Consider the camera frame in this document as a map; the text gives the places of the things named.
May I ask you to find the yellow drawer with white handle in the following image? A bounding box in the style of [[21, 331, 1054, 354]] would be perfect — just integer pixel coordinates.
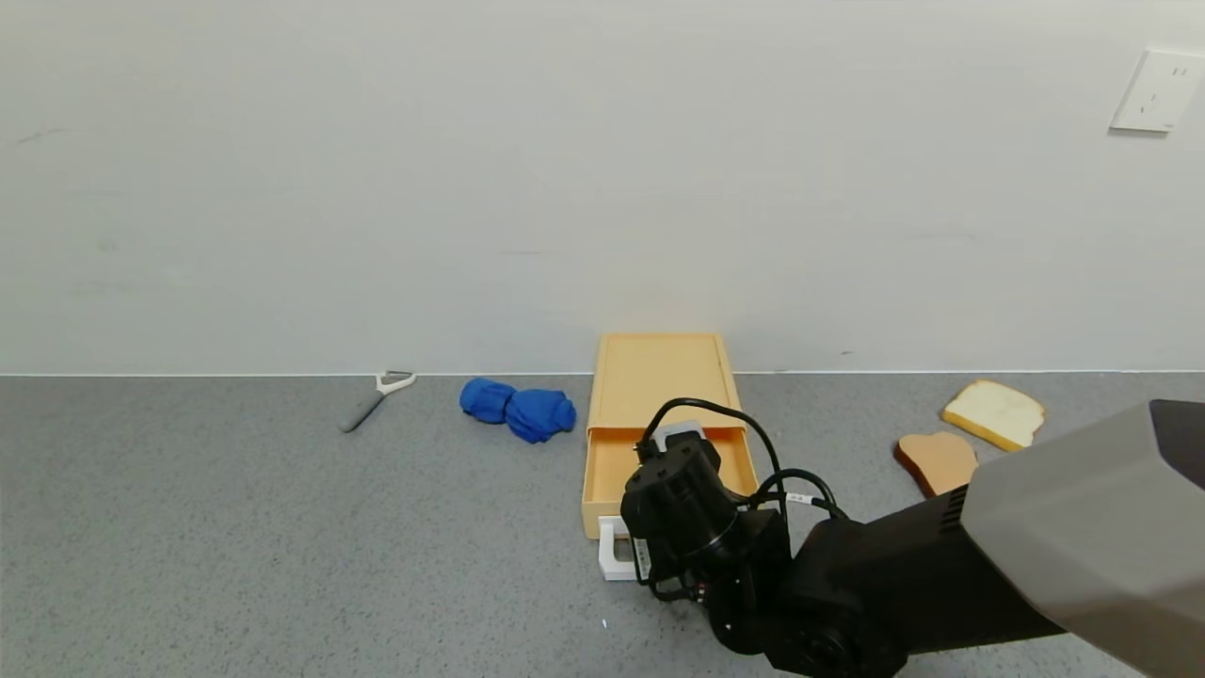
[[581, 426, 760, 583]]

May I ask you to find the blue crumpled cloth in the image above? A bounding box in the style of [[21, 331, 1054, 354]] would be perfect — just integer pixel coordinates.
[[458, 378, 577, 444]]

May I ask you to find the brown toast slice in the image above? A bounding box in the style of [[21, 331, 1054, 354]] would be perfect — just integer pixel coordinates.
[[893, 430, 981, 499]]

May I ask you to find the white bread slice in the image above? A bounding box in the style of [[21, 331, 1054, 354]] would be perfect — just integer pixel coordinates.
[[941, 379, 1048, 454]]

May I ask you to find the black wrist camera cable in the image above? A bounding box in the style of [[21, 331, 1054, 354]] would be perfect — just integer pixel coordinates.
[[637, 397, 784, 511]]

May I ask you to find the grey handled white peeler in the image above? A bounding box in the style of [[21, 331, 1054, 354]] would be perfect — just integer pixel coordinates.
[[339, 370, 416, 434]]

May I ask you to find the white wall socket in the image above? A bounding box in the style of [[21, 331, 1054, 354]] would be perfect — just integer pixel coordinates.
[[1109, 47, 1205, 134]]

